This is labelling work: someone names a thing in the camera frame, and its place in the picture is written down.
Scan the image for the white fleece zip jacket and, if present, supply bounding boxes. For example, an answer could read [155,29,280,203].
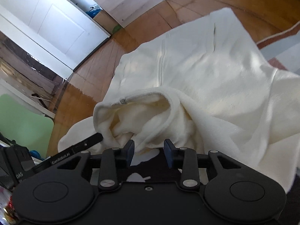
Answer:
[57,8,299,191]

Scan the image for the green board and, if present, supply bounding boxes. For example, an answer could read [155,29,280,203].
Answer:
[1,94,54,158]

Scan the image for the white door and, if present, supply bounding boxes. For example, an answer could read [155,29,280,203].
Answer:
[1,0,110,79]

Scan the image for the striped pink grey rug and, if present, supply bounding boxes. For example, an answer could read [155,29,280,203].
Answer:
[257,21,300,75]

